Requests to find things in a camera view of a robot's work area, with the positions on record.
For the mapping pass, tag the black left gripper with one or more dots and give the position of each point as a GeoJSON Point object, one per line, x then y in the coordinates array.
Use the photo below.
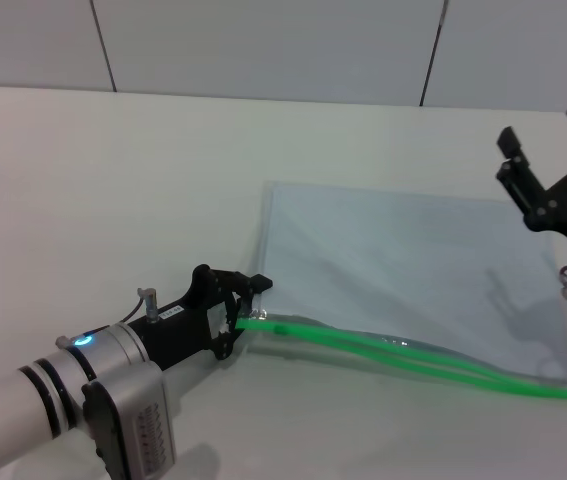
{"type": "Point", "coordinates": [178, 332]}

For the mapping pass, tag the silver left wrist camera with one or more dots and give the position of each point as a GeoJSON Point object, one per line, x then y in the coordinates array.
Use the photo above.
{"type": "Point", "coordinates": [138, 420]}

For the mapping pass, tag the green zip slider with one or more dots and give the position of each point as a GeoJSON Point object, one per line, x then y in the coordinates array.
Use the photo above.
{"type": "Point", "coordinates": [280, 329]}

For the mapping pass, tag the transparent document bag green zip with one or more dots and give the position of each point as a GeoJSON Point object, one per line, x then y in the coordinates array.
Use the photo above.
{"type": "Point", "coordinates": [403, 270]}

